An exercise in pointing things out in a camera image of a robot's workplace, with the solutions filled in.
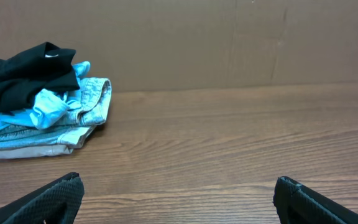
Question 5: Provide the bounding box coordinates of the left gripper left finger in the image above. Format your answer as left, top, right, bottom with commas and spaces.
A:
0, 172, 85, 224

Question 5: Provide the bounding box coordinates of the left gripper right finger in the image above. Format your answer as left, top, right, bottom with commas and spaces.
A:
273, 176, 358, 224

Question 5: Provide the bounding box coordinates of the black t-shirt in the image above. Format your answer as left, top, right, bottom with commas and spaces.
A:
0, 42, 80, 113

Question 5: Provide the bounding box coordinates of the white pink folded shirt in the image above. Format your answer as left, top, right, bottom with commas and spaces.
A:
0, 126, 98, 162

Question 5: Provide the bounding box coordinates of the light blue printed t-shirt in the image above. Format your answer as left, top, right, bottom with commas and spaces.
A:
0, 61, 91, 130

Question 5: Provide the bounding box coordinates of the grey folded shirt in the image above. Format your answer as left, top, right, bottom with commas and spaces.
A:
0, 78, 112, 151

